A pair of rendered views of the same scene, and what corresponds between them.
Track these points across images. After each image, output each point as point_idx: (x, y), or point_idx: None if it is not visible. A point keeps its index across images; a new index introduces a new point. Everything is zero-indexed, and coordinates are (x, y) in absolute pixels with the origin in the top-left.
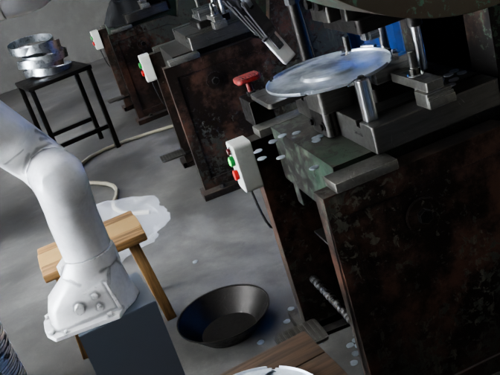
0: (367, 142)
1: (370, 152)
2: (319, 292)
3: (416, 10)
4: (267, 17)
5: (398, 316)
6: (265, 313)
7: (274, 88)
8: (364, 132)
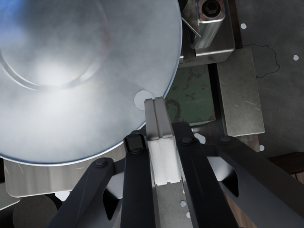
0: (206, 61)
1: (207, 65)
2: None
3: None
4: (279, 168)
5: None
6: None
7: (41, 147)
8: (206, 58)
